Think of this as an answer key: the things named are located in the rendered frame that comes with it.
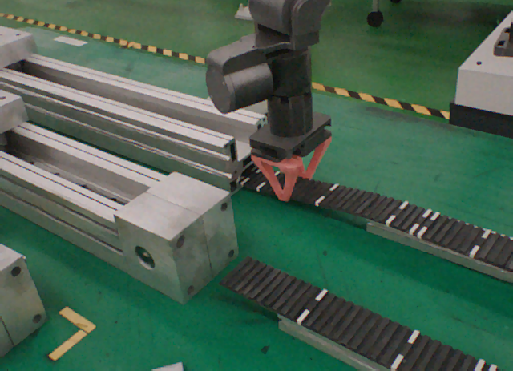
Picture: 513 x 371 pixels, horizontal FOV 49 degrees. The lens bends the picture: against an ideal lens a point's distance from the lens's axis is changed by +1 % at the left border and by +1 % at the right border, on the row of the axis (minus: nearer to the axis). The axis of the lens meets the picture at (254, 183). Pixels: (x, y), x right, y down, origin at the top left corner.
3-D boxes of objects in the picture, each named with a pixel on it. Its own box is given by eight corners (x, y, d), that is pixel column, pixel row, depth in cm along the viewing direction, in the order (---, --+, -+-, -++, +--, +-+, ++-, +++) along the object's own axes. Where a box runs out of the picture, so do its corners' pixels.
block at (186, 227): (251, 243, 71) (243, 181, 66) (183, 305, 64) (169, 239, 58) (199, 221, 76) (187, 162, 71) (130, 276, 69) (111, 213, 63)
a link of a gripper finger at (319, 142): (264, 191, 79) (259, 132, 74) (293, 167, 83) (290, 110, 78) (305, 206, 75) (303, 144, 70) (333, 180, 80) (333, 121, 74)
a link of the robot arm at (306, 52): (320, 40, 66) (291, 29, 70) (271, 55, 63) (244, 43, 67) (321, 94, 70) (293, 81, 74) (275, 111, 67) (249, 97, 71)
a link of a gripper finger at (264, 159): (253, 200, 77) (247, 140, 72) (284, 176, 82) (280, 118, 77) (295, 216, 73) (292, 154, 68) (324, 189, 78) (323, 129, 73)
